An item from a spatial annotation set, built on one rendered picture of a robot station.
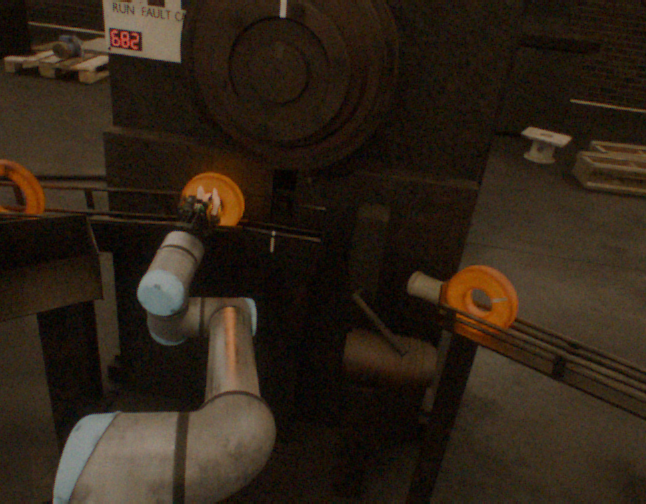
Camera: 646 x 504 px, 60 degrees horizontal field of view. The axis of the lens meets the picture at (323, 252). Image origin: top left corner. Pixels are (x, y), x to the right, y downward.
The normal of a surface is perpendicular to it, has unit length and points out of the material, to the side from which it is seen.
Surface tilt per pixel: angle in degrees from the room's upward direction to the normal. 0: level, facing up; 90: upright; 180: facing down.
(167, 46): 90
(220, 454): 44
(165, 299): 101
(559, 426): 0
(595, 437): 0
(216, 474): 65
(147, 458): 37
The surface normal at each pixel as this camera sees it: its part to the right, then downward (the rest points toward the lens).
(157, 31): -0.14, 0.47
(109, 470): 0.14, -0.27
